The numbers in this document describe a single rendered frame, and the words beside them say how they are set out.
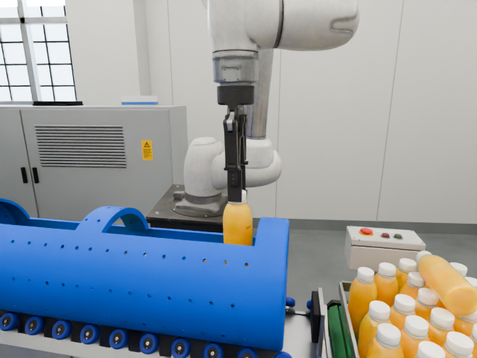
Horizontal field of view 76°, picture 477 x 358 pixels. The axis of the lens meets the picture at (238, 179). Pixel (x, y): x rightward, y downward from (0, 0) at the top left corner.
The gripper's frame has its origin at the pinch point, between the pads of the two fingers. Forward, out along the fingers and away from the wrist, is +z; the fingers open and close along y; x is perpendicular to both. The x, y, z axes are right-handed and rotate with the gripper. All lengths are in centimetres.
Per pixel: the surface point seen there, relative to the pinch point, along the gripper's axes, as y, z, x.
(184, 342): 9.8, 34.0, -10.3
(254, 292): 12.8, 17.4, 5.7
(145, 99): -152, -18, -98
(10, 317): 10, 34, -55
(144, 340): 10.4, 34.7, -19.5
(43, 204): -126, 59, -176
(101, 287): 13.7, 19.6, -26.0
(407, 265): -15, 24, 42
